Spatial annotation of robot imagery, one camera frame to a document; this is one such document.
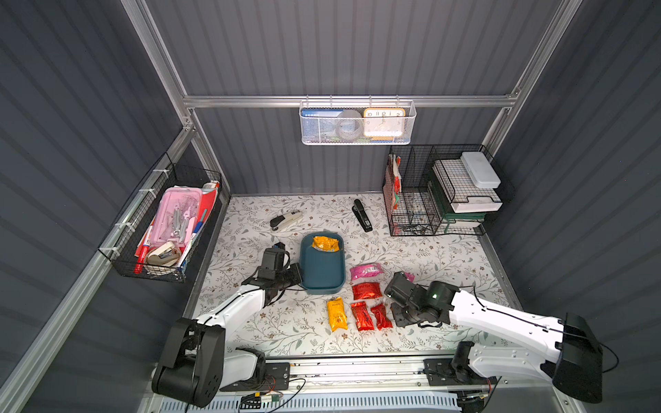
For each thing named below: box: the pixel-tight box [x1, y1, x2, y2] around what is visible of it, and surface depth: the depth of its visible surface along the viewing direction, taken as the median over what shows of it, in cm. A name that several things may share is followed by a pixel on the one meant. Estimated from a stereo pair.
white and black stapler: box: [269, 210, 304, 231], surface depth 110 cm
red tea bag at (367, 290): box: [352, 282, 383, 301], surface depth 91 cm
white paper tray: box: [432, 158, 504, 213], surface depth 96 cm
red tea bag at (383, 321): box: [370, 302, 394, 331], surface depth 82 cm
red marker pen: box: [133, 244, 151, 275], surface depth 65 cm
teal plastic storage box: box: [300, 231, 346, 295], surface depth 100 cm
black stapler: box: [351, 198, 373, 233], surface depth 111 cm
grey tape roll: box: [336, 109, 364, 141], surface depth 89 cm
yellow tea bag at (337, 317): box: [327, 296, 348, 333], surface depth 82 cm
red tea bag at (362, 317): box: [350, 301, 375, 332], surface depth 84 cm
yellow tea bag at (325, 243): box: [311, 235, 340, 253], surface depth 101 cm
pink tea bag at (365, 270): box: [349, 263, 384, 280], surface depth 93 cm
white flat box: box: [460, 151, 502, 188], surface depth 99 cm
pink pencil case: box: [151, 186, 203, 247], surface depth 74 cm
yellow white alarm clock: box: [363, 107, 407, 138], surface depth 90 cm
